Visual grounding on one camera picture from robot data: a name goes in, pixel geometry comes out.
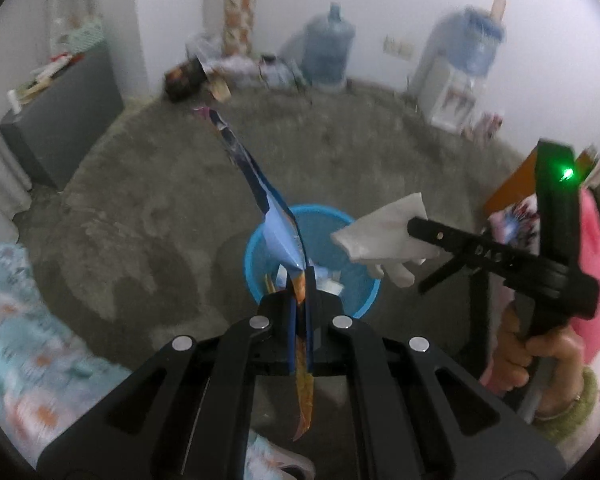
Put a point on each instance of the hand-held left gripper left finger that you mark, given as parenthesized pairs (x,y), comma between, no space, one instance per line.
(291,332)

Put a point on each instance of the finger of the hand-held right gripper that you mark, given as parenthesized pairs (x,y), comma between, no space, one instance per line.
(440,235)
(445,275)

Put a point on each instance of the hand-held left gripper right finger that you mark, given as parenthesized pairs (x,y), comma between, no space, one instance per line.
(316,335)

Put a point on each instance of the white tissue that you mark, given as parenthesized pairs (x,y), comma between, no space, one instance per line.
(380,235)

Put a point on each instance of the blue plastic bin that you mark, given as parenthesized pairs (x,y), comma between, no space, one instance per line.
(330,237)

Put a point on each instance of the blue orange snack packet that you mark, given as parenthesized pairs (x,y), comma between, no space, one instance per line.
(280,230)

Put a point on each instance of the person's right forearm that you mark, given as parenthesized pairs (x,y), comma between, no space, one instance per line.
(570,410)

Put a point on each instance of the person's right hand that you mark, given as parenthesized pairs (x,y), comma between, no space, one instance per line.
(550,355)

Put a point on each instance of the orange board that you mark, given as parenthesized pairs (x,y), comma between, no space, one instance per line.
(512,185)

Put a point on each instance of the cream snack packet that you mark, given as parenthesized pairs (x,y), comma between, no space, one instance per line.
(595,162)

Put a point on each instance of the red white small box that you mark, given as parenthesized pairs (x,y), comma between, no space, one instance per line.
(485,125)

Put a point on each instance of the person's white shoe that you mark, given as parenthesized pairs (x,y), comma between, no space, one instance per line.
(275,460)

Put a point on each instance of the white water dispenser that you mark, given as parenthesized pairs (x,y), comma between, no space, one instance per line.
(447,97)

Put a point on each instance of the blue water bottle on dispenser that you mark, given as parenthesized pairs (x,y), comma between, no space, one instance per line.
(472,37)

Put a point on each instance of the blue water jug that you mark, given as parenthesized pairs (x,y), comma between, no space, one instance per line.
(327,45)

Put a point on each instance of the white plastic bag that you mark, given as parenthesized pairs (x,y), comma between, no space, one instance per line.
(235,67)

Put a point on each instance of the dark printed box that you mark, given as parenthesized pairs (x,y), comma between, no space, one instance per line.
(185,80)

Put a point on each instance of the patterned paper roll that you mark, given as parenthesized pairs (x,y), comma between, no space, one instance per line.
(240,5)

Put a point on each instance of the grey cabinet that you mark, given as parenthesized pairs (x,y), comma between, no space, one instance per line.
(65,115)

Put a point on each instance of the white curtain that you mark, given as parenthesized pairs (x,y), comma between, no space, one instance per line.
(0,160)

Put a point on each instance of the green white patterned box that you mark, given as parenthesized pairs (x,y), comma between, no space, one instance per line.
(77,37)

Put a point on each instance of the white wall socket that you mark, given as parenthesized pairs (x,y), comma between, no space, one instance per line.
(399,46)

